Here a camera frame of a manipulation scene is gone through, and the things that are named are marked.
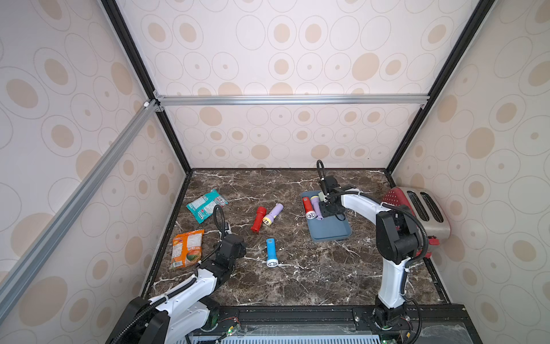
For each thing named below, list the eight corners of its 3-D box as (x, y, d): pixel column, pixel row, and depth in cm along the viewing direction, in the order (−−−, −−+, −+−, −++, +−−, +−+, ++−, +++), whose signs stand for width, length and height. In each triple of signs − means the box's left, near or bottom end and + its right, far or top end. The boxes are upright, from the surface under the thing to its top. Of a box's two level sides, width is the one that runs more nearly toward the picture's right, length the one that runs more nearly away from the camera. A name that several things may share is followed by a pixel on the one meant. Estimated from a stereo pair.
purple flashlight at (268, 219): (263, 222, 101) (262, 218, 99) (276, 205, 107) (276, 201, 105) (269, 226, 100) (269, 222, 97) (283, 209, 106) (283, 205, 103)
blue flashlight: (266, 267, 87) (265, 264, 84) (267, 241, 95) (266, 237, 92) (278, 267, 87) (278, 264, 84) (278, 241, 95) (278, 237, 92)
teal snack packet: (187, 209, 105) (185, 205, 103) (215, 191, 113) (213, 187, 110) (200, 223, 100) (198, 219, 98) (228, 203, 108) (226, 199, 105)
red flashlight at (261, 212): (250, 231, 98) (249, 227, 95) (258, 209, 106) (258, 205, 103) (258, 233, 97) (258, 229, 95) (266, 211, 105) (266, 207, 102)
